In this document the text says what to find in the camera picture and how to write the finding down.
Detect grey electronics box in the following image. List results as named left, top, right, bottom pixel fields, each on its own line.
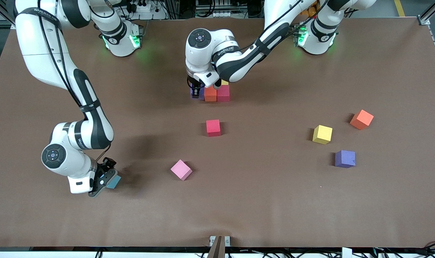
left=196, top=0, right=246, bottom=18

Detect pink foam cube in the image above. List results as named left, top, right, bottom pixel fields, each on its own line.
left=170, top=159, right=193, bottom=181

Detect white power strip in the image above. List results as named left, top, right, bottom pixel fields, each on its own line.
left=126, top=0, right=167, bottom=20

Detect brown table cover sheet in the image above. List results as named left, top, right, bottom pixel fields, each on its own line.
left=0, top=17, right=435, bottom=248

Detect pile of orange objects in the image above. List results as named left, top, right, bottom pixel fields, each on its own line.
left=300, top=0, right=320, bottom=18

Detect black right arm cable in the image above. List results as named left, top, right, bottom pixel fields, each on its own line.
left=95, top=143, right=112, bottom=162

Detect brown tapered post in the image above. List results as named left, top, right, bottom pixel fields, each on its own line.
left=207, top=235, right=226, bottom=258

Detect metal table edge bracket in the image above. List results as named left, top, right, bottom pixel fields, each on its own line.
left=209, top=235, right=231, bottom=247

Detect aluminium frame profile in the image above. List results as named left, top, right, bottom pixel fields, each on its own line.
left=417, top=0, right=435, bottom=74

